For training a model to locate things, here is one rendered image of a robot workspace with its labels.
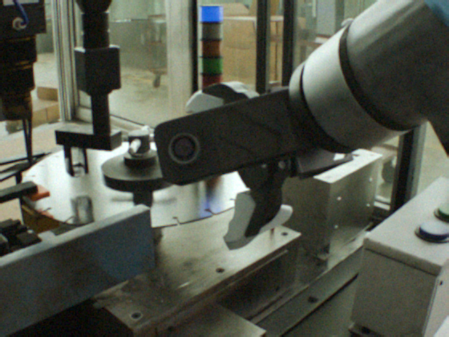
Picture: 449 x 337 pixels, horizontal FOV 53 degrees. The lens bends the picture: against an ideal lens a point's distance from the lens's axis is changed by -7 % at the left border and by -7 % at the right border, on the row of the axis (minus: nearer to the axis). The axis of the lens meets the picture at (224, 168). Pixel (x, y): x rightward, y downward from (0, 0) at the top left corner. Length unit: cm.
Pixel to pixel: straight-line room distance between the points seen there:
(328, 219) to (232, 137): 48
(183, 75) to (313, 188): 58
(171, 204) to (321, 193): 30
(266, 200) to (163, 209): 19
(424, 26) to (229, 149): 16
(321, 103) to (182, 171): 11
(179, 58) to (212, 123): 91
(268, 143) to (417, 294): 35
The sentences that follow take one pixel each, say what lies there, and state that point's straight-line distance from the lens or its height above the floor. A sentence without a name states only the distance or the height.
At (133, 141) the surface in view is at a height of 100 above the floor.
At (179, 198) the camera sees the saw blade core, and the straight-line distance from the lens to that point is 57.
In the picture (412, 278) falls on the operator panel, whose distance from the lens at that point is 60.
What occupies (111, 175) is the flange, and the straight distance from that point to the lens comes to 63.
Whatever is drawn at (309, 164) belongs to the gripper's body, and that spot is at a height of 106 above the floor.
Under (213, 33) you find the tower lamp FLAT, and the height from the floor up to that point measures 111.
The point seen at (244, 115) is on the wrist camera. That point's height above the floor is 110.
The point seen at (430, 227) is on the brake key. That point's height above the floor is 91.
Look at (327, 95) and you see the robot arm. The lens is 28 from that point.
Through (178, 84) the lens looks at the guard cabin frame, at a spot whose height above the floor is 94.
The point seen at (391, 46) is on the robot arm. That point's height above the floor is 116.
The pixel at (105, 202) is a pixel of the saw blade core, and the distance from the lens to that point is 57.
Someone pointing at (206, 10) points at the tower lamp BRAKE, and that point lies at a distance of 88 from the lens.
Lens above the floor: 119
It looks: 21 degrees down
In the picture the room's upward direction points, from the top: straight up
